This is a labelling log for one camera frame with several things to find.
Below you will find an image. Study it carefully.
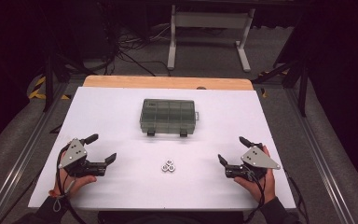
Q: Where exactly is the right hand-held gripper cable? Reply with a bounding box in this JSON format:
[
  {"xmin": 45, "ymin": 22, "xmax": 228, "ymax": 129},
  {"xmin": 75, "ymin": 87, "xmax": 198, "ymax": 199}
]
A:
[{"xmin": 241, "ymin": 167, "xmax": 269, "ymax": 224}]

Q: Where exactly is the white metal stand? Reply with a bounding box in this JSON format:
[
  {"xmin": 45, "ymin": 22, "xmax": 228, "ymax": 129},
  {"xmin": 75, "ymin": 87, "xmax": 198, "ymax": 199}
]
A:
[{"xmin": 166, "ymin": 4, "xmax": 256, "ymax": 73}]

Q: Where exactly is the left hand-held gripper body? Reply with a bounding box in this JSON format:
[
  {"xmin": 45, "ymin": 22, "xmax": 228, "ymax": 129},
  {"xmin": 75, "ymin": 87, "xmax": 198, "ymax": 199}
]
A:
[{"xmin": 58, "ymin": 138, "xmax": 108, "ymax": 178}]

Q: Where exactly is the person's left hand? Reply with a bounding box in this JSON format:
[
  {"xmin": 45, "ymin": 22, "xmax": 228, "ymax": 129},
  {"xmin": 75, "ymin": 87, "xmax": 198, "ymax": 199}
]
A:
[{"xmin": 48, "ymin": 151, "xmax": 98, "ymax": 200}]

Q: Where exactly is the yellow black hazard tape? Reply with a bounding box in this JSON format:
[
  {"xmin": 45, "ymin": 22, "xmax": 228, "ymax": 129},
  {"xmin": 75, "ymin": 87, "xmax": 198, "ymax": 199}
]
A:
[
  {"xmin": 27, "ymin": 76, "xmax": 72, "ymax": 101},
  {"xmin": 258, "ymin": 69, "xmax": 291, "ymax": 99}
]

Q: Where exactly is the black floor cable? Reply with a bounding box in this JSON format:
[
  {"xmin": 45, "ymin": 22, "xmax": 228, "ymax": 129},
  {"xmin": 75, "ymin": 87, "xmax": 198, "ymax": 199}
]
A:
[{"xmin": 283, "ymin": 169, "xmax": 310, "ymax": 224}]

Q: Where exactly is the aluminium floor rail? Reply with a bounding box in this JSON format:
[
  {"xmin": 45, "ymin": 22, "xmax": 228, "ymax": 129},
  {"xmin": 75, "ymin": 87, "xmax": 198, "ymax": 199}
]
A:
[
  {"xmin": 283, "ymin": 87, "xmax": 358, "ymax": 224},
  {"xmin": 0, "ymin": 82, "xmax": 73, "ymax": 224}
]

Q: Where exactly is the white board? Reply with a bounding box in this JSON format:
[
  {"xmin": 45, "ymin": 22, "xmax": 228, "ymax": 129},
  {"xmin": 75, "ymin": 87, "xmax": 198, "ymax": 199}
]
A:
[{"xmin": 27, "ymin": 86, "xmax": 296, "ymax": 210}]

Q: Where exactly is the person's dark lap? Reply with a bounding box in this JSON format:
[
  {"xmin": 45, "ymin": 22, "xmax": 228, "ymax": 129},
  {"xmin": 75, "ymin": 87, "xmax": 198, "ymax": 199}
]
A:
[{"xmin": 97, "ymin": 210, "xmax": 246, "ymax": 224}]

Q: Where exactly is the bundle of black floor cables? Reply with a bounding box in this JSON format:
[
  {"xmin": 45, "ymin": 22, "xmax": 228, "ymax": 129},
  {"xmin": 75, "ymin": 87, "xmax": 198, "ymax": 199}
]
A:
[{"xmin": 105, "ymin": 22, "xmax": 172, "ymax": 77}]

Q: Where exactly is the left hand-held gripper cable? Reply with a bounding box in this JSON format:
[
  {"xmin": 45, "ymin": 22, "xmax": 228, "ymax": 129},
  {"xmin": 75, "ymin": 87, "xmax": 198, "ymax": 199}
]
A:
[{"xmin": 53, "ymin": 146, "xmax": 88, "ymax": 224}]

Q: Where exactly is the person's right hand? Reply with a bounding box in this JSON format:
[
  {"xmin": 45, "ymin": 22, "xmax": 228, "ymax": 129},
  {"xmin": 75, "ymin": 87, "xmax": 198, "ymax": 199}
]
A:
[{"xmin": 233, "ymin": 145, "xmax": 277, "ymax": 204}]

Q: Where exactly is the black tripod stand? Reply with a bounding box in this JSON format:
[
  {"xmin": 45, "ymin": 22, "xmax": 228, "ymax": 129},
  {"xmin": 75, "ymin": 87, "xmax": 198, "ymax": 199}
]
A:
[
  {"xmin": 41, "ymin": 46, "xmax": 98, "ymax": 114},
  {"xmin": 251, "ymin": 17, "xmax": 312, "ymax": 118}
]

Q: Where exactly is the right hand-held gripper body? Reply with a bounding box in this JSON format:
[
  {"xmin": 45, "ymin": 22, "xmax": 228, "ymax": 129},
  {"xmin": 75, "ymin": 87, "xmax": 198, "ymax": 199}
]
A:
[{"xmin": 225, "ymin": 143, "xmax": 282, "ymax": 182}]

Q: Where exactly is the hand-held gripper cable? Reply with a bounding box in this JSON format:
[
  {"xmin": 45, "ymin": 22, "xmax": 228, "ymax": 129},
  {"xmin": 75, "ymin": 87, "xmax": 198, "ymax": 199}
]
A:
[
  {"xmin": 241, "ymin": 167, "xmax": 269, "ymax": 224},
  {"xmin": 53, "ymin": 146, "xmax": 88, "ymax": 224}
]

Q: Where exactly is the grey transparent compartment box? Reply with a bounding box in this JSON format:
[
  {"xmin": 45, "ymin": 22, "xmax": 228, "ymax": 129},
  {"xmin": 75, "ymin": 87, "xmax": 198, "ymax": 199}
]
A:
[{"xmin": 139, "ymin": 98, "xmax": 200, "ymax": 138}]

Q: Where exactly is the wooden table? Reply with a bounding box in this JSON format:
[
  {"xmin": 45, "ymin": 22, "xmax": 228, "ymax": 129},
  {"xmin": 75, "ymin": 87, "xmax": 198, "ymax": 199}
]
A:
[{"xmin": 82, "ymin": 75, "xmax": 255, "ymax": 91}]

